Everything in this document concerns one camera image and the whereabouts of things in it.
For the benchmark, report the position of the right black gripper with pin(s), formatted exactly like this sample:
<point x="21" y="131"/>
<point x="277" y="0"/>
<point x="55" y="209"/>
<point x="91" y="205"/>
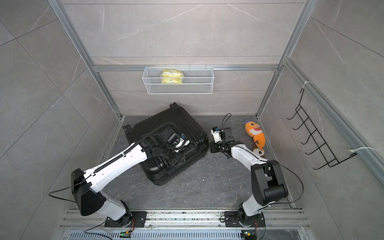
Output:
<point x="214" y="150"/>

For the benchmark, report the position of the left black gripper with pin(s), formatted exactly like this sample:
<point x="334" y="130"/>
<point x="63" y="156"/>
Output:
<point x="177" y="160"/>

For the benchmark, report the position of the black hard-shell suitcase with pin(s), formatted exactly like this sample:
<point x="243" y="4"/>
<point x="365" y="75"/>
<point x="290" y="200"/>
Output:
<point x="148" y="133"/>

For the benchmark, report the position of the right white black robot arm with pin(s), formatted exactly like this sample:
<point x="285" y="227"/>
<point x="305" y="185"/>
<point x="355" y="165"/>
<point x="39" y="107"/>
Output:
<point x="267" y="180"/>

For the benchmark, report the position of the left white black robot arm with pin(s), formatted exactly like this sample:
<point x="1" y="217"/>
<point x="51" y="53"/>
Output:
<point x="87" y="186"/>

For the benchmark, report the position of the orange shark plush toy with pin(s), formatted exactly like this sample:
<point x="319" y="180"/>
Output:
<point x="255" y="131"/>

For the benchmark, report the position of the yellow packet in basket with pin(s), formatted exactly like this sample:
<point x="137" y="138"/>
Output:
<point x="170" y="76"/>

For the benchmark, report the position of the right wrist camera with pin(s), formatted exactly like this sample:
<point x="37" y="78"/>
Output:
<point x="223" y="134"/>

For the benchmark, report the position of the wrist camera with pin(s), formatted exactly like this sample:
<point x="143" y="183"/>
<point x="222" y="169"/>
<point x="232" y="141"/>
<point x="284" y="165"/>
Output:
<point x="223" y="134"/>
<point x="171" y="139"/>

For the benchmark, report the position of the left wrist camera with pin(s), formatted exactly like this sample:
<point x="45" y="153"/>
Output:
<point x="171" y="139"/>

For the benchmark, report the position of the white wire mesh basket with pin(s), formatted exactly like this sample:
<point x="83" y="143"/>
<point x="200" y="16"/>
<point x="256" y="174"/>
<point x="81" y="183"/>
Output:
<point x="197" y="80"/>

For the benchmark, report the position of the black wire hook rack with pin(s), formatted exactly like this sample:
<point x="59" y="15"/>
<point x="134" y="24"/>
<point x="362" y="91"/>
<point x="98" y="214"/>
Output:
<point x="316" y="137"/>

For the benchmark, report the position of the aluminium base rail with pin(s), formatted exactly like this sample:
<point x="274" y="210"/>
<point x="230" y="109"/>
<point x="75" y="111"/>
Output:
<point x="271" y="224"/>

